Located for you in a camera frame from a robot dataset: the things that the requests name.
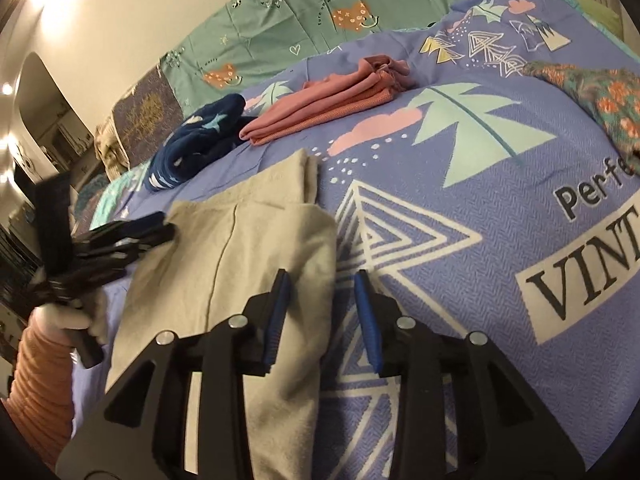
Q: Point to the green pillow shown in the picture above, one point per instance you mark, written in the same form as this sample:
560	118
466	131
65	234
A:
597	15

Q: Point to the person's left hand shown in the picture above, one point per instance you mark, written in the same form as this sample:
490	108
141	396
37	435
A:
65	317

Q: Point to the floral patterned garment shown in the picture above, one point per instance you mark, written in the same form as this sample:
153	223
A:
600	95

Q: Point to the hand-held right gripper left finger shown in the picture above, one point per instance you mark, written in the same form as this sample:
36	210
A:
277	310

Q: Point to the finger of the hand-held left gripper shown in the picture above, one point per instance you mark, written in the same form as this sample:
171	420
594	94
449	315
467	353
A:
135	225
125	255

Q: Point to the blue printed blanket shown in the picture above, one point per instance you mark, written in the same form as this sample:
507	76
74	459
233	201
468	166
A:
475	185

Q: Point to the pink folded garment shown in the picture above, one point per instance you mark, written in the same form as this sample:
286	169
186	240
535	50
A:
310	110

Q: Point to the navy fleece garment with stars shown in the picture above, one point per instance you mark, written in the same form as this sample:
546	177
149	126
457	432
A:
190	150

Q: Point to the mauve garment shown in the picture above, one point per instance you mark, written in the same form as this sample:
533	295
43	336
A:
385	72

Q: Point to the green printed sheet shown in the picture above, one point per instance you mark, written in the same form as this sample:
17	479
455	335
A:
300	5

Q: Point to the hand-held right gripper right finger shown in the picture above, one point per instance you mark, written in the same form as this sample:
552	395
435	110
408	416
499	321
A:
367	315

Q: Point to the beige plush cloth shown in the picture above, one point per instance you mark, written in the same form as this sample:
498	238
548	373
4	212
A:
111	152

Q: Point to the beige garment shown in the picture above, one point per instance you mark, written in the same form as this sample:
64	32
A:
240	240

